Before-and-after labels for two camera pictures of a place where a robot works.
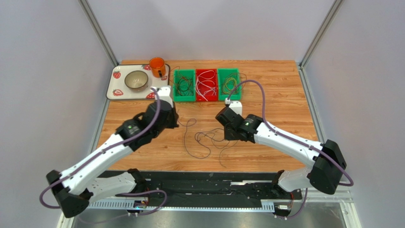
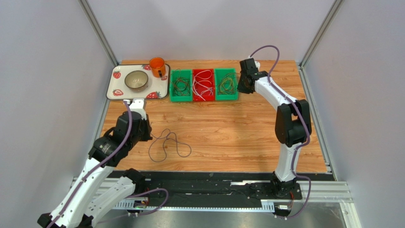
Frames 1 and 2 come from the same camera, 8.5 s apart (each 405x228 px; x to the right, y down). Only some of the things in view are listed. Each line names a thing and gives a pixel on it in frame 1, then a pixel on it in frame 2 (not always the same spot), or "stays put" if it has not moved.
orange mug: [158, 67] stays put
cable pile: [222, 149] -> [164, 144]
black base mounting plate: [209, 189] stays put
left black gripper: [175, 117] -> [149, 129]
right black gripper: [230, 132] -> [242, 83]
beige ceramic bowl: [136, 80] stays put
